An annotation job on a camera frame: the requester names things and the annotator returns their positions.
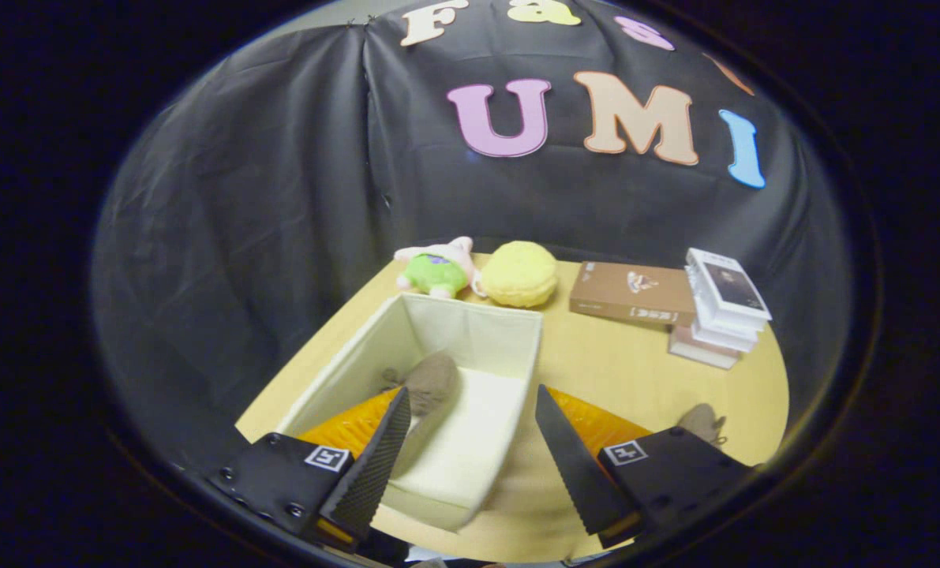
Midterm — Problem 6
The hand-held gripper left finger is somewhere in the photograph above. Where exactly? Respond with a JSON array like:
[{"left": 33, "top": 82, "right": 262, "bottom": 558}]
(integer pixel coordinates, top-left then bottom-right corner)
[{"left": 204, "top": 386, "right": 413, "bottom": 552}]

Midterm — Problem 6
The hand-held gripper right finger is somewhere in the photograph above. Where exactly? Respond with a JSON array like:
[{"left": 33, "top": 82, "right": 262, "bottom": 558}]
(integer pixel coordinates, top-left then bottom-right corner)
[{"left": 534, "top": 384, "right": 756, "bottom": 551}]

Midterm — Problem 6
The brown fabric storage box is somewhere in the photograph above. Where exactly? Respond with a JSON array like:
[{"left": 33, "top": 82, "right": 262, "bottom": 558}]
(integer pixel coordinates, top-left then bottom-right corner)
[{"left": 275, "top": 293, "right": 545, "bottom": 532}]

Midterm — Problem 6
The brown fuzzy shoe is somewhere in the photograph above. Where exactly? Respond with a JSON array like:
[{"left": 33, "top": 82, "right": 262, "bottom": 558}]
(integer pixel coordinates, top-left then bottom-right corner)
[
  {"left": 678, "top": 403, "right": 728, "bottom": 447},
  {"left": 378, "top": 350, "right": 463, "bottom": 476}
]

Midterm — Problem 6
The pale pink book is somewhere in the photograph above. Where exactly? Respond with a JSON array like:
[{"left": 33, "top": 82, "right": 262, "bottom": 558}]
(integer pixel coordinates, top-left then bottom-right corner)
[{"left": 668, "top": 325, "right": 741, "bottom": 371}]

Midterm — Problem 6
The brown book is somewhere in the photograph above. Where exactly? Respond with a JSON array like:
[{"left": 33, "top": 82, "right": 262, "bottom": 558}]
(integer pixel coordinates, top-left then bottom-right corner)
[{"left": 569, "top": 261, "right": 698, "bottom": 327}]

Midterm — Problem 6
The plain white book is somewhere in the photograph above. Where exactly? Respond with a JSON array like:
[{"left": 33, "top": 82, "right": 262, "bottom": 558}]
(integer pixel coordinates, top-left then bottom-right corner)
[{"left": 687, "top": 272, "right": 761, "bottom": 353}]

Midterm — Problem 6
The yellow plush toy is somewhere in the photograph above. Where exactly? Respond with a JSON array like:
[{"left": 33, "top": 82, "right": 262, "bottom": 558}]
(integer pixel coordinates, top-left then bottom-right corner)
[{"left": 481, "top": 240, "right": 560, "bottom": 309}]

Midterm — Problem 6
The pink and green plush toy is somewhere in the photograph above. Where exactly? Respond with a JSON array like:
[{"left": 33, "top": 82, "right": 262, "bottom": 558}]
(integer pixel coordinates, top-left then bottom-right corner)
[{"left": 394, "top": 236, "right": 479, "bottom": 300}]

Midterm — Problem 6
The white book with dark cover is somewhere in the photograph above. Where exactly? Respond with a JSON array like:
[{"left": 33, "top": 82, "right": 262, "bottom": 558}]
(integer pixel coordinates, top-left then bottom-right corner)
[{"left": 685, "top": 247, "right": 773, "bottom": 323}]

